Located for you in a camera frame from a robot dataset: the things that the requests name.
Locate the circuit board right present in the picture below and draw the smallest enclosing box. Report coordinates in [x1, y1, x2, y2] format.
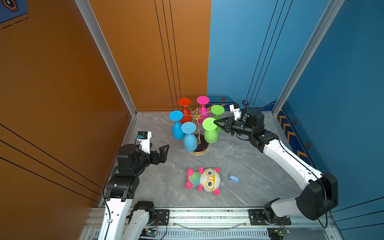
[267, 228, 290, 240]

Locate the green wine glass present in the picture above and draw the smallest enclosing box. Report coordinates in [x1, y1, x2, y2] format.
[202, 118, 219, 144]
[211, 105, 225, 120]

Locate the green circuit board left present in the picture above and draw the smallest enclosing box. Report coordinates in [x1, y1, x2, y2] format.
[139, 228, 159, 240]

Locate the blue wine glass left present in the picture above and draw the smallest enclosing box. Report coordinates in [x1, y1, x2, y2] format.
[169, 111, 185, 140]

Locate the aluminium corner post right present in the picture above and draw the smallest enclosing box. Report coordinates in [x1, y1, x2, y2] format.
[272, 0, 345, 117]

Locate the red wine glass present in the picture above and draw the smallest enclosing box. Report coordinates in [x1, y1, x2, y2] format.
[178, 98, 192, 124]

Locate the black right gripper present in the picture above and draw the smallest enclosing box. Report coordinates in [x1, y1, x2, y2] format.
[213, 116, 255, 137]

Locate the colourful plush toy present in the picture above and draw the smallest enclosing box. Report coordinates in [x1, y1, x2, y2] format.
[186, 167, 221, 196]

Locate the magenta wine glass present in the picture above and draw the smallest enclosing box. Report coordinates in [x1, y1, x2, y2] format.
[197, 96, 210, 124]

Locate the aluminium front rail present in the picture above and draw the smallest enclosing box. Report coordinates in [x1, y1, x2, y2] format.
[79, 206, 343, 240]

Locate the green wine glass front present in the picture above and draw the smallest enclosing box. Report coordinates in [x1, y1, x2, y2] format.
[202, 118, 219, 144]

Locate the blue wine glass front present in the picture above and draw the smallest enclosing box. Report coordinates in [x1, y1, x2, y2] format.
[182, 122, 198, 152]

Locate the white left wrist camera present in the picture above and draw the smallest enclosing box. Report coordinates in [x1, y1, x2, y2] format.
[137, 131, 152, 154]

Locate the small light blue stapler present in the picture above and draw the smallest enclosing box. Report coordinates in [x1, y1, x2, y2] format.
[229, 175, 240, 183]

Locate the aluminium corner post left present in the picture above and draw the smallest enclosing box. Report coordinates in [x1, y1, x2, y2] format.
[75, 0, 137, 117]

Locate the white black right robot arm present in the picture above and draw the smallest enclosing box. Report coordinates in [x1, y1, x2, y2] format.
[214, 108, 339, 225]

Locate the gold wine glass rack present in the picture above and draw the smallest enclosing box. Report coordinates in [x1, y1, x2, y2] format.
[190, 108, 209, 155]

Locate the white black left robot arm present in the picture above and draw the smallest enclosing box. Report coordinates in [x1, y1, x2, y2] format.
[98, 144, 169, 240]

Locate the blue wine glass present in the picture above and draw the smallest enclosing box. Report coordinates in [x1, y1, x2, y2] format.
[169, 111, 185, 140]
[182, 122, 198, 152]

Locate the aluminium corner post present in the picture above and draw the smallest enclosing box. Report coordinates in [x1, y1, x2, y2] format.
[272, 0, 345, 117]
[75, 0, 137, 117]

